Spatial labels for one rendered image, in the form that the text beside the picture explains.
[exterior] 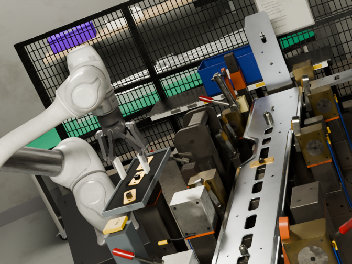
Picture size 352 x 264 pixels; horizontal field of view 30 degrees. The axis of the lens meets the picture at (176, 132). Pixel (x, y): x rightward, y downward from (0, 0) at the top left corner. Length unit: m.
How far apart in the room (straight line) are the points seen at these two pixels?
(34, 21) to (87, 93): 3.60
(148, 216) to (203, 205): 0.24
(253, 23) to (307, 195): 1.14
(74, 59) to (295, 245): 0.82
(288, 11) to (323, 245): 1.65
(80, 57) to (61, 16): 3.39
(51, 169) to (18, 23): 2.97
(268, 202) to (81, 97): 0.64
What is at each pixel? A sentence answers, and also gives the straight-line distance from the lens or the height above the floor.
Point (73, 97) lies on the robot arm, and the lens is 1.75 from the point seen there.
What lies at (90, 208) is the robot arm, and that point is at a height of 1.02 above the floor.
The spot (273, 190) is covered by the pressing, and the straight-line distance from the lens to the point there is 2.01.
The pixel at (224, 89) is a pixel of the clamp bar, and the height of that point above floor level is 1.15.
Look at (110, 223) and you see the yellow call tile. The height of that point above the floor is 1.16.
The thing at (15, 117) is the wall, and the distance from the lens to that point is 5.50.
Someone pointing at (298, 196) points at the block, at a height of 1.03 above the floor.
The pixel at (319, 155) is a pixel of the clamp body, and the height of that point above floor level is 0.95.
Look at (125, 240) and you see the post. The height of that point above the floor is 1.12.
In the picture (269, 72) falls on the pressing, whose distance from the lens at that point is 2.87.
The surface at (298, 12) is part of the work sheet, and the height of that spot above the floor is 1.22.
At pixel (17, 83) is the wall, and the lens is 5.43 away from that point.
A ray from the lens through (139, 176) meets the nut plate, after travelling 2.07.
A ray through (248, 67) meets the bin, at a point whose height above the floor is 1.10.
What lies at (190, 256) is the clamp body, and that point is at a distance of 1.73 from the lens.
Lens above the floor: 1.89
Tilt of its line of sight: 18 degrees down
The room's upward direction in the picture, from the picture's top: 24 degrees counter-clockwise
